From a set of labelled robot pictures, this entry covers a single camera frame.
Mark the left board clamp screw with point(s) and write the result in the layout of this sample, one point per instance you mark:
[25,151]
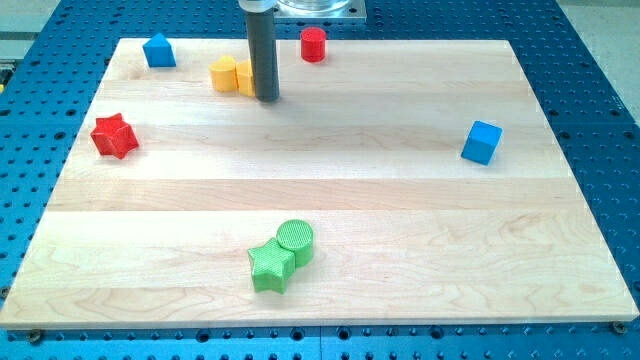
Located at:
[34,336]

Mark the board clamp screw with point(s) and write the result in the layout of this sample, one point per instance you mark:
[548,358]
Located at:
[618,328]
[34,336]

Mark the green cylinder block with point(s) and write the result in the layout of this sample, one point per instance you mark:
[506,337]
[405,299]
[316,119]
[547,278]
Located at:
[297,236]

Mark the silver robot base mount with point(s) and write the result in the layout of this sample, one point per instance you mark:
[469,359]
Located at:
[320,10]

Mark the red cylinder block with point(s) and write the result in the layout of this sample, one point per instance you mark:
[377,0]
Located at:
[313,44]

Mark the right board clamp screw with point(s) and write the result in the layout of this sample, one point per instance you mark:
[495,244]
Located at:
[618,328]

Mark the blue cube block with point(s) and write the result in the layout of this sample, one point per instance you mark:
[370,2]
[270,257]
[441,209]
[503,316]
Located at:
[481,142]

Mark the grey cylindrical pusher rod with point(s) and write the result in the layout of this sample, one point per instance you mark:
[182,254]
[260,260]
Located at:
[261,35]

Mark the green star block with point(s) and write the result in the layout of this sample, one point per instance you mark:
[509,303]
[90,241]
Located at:
[271,266]

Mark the yellow hexagon block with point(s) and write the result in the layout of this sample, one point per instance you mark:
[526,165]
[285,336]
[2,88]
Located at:
[245,78]

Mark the red star block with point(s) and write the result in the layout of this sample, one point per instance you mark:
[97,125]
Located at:
[113,136]

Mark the light wooden board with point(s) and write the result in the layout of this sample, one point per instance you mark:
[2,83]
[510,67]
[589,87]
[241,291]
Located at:
[365,147]

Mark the blue triangular prism block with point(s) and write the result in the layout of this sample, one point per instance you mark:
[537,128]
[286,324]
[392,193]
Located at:
[158,52]

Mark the yellow heart block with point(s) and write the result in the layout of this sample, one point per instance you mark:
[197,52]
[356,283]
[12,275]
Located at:
[223,74]

